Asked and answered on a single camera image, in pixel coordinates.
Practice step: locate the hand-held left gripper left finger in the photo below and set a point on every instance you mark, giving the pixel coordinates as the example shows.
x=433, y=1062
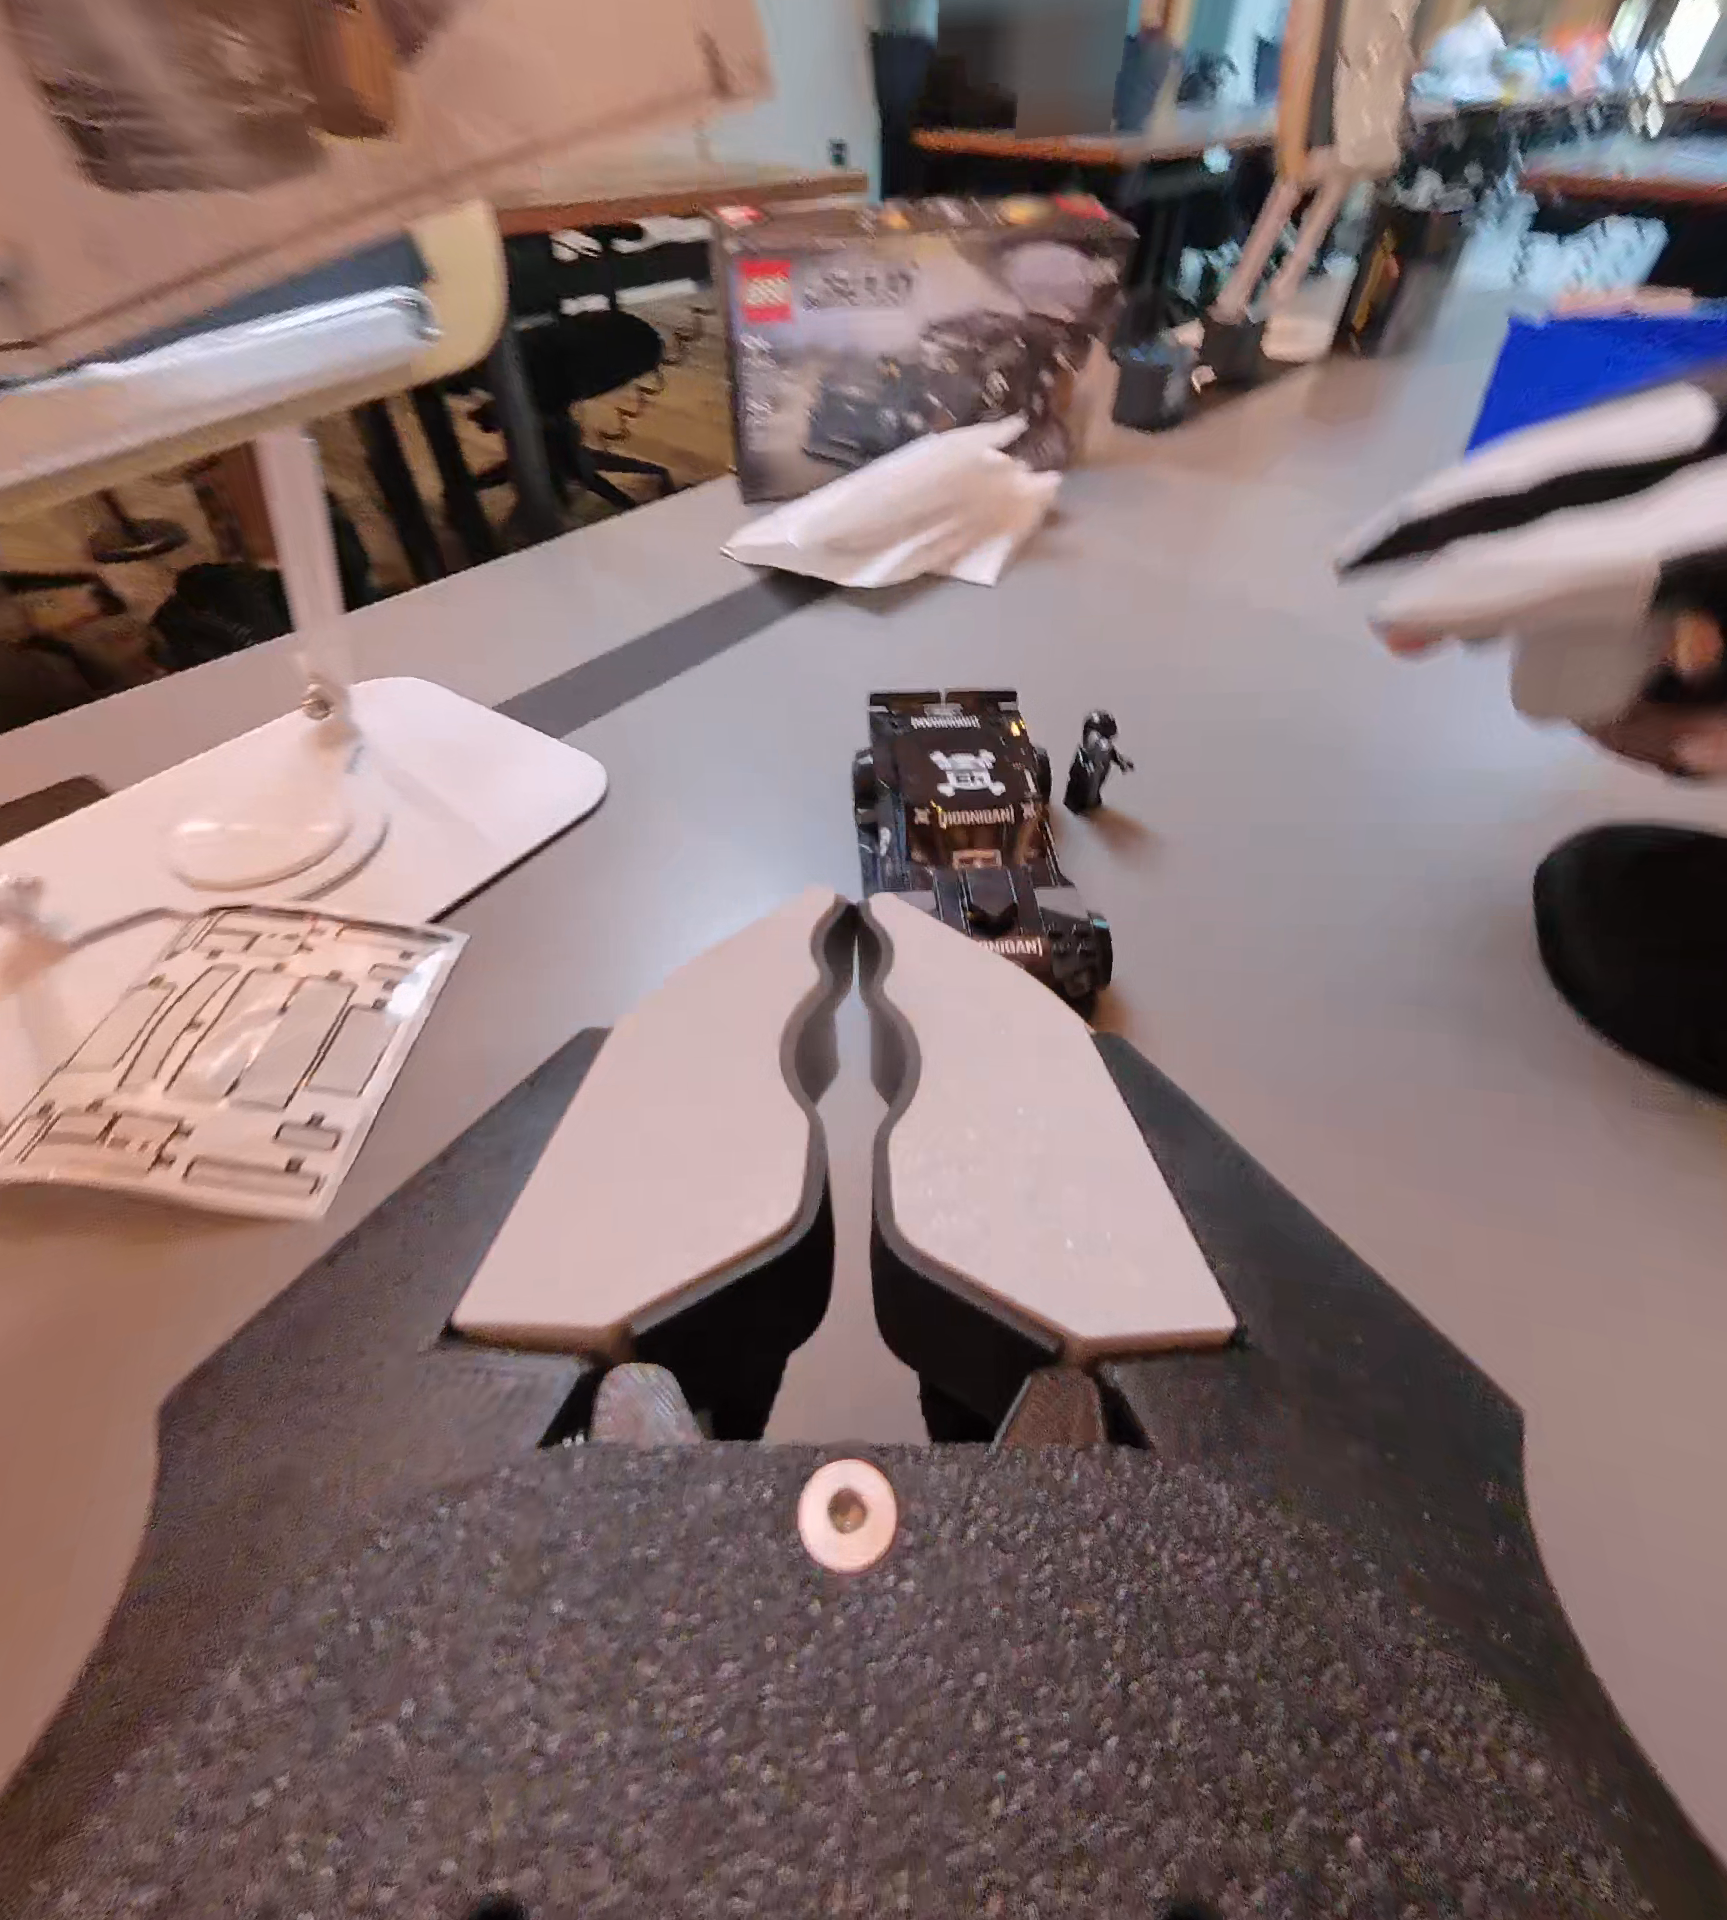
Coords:
x=655, y=1187

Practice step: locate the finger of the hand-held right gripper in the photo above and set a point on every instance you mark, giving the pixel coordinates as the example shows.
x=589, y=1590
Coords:
x=1555, y=451
x=1614, y=557

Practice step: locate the small black lego piece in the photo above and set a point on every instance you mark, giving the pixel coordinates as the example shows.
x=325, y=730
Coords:
x=1099, y=767

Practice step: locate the black office chair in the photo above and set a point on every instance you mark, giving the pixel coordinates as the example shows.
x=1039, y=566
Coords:
x=579, y=377

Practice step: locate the lego instruction booklet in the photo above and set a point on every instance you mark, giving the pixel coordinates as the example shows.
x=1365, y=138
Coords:
x=355, y=120

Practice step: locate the white booklet stand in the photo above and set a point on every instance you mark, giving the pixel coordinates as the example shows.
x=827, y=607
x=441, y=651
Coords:
x=415, y=797

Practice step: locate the small black box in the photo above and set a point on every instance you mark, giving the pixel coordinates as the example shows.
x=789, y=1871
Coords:
x=1157, y=385

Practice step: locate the blue storage bin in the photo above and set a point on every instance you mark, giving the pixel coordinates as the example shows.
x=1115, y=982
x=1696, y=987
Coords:
x=1644, y=377

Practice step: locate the white sticker sheet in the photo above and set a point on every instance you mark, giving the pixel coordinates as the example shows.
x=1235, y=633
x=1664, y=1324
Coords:
x=205, y=1067

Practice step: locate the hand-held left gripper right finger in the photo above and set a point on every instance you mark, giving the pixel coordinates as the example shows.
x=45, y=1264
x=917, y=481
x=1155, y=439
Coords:
x=1061, y=1187

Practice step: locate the wooden office desk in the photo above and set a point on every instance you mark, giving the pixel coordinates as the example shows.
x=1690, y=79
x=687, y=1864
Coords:
x=1105, y=142

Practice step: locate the black dimpled wrist rest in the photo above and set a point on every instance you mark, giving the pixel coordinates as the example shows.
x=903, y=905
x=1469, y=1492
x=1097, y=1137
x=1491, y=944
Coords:
x=1704, y=977

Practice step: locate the person's right hand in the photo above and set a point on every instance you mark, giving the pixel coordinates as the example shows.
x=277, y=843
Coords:
x=1704, y=745

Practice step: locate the black lego set box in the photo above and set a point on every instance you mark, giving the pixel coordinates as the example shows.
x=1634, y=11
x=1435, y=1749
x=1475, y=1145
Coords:
x=925, y=330

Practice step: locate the black lego car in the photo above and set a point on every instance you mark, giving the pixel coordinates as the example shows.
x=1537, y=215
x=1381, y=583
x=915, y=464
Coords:
x=971, y=841

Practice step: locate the poster board stand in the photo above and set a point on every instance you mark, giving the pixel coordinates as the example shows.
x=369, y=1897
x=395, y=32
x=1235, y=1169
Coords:
x=1315, y=181

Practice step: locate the clear plastic parts bag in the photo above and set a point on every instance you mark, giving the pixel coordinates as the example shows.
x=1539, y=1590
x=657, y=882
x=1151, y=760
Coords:
x=895, y=510

